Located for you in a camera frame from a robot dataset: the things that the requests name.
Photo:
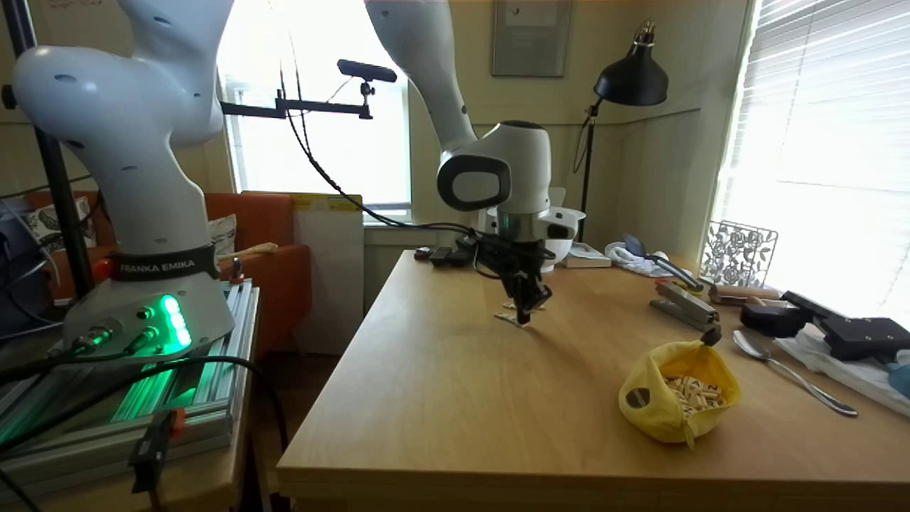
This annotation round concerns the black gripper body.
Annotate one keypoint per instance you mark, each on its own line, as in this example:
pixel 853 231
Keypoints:
pixel 517 258

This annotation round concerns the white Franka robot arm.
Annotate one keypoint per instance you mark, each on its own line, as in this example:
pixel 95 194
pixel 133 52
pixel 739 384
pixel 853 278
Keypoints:
pixel 118 143

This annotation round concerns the pile of white letter tiles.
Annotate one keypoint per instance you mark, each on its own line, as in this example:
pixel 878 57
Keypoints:
pixel 695 389

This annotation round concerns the large black remote control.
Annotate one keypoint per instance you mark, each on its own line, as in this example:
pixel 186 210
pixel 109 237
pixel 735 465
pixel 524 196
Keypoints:
pixel 455 256

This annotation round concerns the grey crumpled cloth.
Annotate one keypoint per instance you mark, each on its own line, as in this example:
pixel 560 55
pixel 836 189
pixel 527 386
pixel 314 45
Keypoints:
pixel 629 256

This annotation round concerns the silver metal stapler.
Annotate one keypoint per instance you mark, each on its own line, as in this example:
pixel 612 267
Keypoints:
pixel 682 305

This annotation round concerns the yellow banana shaped pouch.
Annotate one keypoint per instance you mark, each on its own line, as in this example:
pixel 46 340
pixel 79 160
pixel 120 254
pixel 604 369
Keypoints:
pixel 655 416

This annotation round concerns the black zipper pull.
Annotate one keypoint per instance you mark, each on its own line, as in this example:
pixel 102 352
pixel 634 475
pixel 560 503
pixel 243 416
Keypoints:
pixel 710 334

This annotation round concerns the bright glass window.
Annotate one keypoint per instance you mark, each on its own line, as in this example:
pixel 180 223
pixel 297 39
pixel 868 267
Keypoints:
pixel 371 160

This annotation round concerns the brown wooden cylinder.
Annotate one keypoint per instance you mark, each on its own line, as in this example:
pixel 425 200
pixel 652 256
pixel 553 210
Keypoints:
pixel 728 294

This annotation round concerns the white panel board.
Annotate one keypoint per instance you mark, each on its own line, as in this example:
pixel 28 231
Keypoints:
pixel 327 274

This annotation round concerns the white lattice cube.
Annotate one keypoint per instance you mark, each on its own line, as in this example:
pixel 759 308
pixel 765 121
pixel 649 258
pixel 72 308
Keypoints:
pixel 739 254

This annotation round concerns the black desk lamp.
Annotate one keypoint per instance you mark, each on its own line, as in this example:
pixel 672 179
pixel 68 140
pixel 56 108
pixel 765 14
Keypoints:
pixel 629 81

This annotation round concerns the silver metal spoon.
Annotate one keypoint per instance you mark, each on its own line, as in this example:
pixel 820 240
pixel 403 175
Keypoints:
pixel 749 344

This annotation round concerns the orange cardboard box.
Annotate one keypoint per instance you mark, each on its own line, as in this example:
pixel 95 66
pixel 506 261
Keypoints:
pixel 274 285

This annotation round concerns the white cloth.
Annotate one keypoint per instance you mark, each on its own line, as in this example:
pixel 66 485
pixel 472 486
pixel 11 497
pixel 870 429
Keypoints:
pixel 853 374

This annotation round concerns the white window blinds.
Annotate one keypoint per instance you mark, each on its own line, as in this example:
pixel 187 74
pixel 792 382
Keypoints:
pixel 824 143

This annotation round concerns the flat black device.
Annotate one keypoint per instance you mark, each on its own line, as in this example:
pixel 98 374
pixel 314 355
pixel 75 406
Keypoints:
pixel 868 335

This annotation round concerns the black orange handheld controller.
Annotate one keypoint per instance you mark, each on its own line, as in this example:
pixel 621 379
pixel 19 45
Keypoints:
pixel 155 450

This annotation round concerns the black stand pole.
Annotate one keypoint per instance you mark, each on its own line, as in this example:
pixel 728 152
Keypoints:
pixel 56 189

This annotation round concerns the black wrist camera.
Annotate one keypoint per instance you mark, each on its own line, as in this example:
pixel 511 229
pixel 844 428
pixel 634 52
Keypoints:
pixel 487 254

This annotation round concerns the framed wall picture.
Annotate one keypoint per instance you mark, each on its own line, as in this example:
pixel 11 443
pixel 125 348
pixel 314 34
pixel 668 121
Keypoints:
pixel 530 37

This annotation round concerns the black camera by window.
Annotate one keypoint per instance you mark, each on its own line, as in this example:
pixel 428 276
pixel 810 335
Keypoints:
pixel 366 69

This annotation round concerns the aluminium rail platform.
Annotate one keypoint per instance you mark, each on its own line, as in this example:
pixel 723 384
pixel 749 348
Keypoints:
pixel 95 428

